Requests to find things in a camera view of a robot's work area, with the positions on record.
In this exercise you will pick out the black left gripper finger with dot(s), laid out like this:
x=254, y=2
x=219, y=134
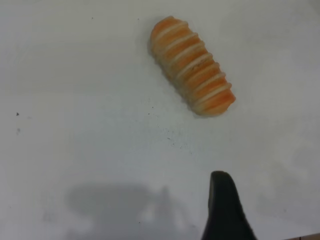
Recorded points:
x=225, y=212

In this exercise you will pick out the striped orange bread roll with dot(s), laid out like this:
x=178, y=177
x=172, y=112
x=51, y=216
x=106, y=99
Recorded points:
x=192, y=67

